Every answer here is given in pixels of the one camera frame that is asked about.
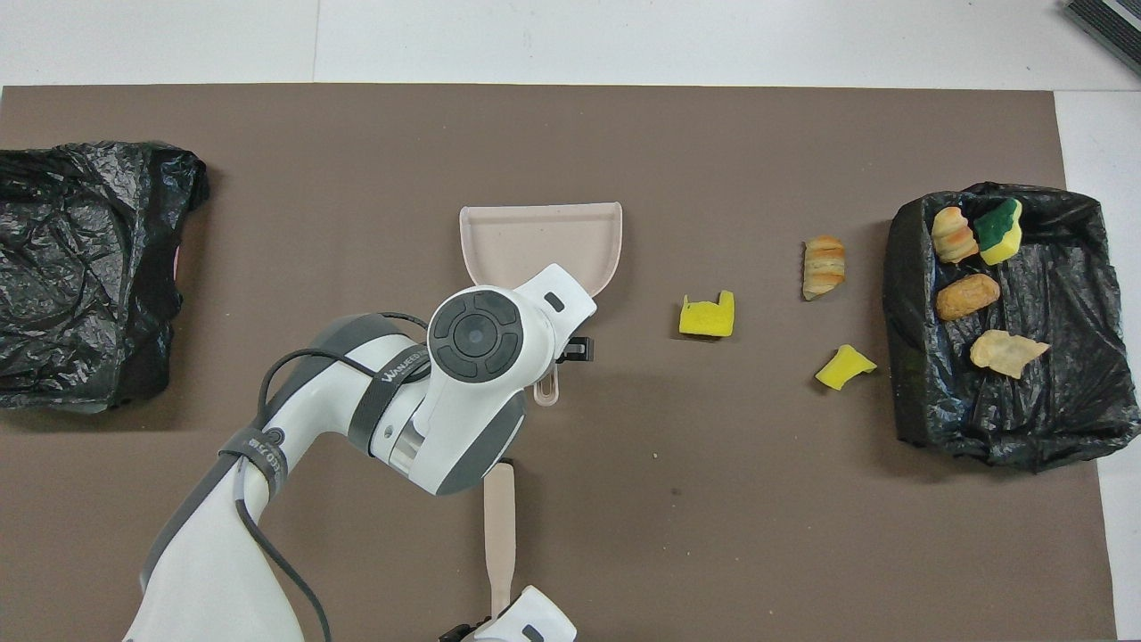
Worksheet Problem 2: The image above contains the yellow notched sponge piece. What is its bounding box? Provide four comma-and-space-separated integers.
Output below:
678, 290, 736, 338

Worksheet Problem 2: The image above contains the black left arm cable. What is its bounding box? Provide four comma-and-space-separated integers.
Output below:
234, 312, 429, 642

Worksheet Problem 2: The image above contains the brown bread bun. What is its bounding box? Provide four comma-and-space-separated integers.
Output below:
935, 273, 1002, 322

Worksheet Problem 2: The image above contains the yellow curved sponge scrap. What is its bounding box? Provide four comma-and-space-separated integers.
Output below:
815, 344, 878, 391

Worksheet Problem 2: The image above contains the orange striped croissant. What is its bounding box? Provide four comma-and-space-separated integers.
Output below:
801, 235, 846, 301

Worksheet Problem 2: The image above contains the beige plastic dustpan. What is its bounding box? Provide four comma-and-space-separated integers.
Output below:
459, 202, 623, 407

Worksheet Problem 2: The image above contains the black bag lined bin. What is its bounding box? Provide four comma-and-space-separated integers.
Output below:
0, 140, 210, 415
882, 182, 1141, 472

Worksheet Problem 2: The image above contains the brown table mat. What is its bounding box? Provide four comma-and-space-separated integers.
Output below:
0, 84, 1117, 642

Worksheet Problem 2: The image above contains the yellow sponge green backing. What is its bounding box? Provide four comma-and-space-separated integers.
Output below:
972, 197, 1024, 267

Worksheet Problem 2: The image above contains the pale torn bread chunk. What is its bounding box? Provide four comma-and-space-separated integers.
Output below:
970, 329, 1052, 380

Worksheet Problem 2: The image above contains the beige hand brush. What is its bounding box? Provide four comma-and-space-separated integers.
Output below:
483, 462, 517, 621

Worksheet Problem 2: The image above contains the pale ridged bread roll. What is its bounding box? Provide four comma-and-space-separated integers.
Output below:
931, 206, 980, 265

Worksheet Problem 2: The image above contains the dark grey ribbed device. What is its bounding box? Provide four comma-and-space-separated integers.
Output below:
1063, 0, 1141, 77

